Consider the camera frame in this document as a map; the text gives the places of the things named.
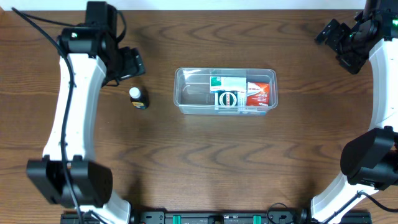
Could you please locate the blue white medicine box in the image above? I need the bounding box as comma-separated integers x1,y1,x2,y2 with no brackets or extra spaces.
213,91,267,116

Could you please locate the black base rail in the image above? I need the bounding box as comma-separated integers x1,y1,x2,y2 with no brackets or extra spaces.
60,209,373,224

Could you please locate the dark Woods syrup bottle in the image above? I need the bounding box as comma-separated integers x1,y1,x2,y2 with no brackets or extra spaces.
129,87,150,110

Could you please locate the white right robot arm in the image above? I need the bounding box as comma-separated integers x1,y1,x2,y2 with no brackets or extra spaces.
299,0,397,223

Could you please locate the red medicine box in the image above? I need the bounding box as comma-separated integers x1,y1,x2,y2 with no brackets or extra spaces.
246,82,270,106

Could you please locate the white green medicine box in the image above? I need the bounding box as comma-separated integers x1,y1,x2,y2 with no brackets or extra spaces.
210,76,247,93

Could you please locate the green Zam-Buk ointment box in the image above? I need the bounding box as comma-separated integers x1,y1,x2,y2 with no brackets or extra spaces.
217,91,238,106

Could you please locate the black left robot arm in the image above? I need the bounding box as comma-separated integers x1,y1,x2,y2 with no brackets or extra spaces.
26,23,144,223

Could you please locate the clear plastic container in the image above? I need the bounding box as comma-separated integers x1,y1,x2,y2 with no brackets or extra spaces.
174,68,279,115

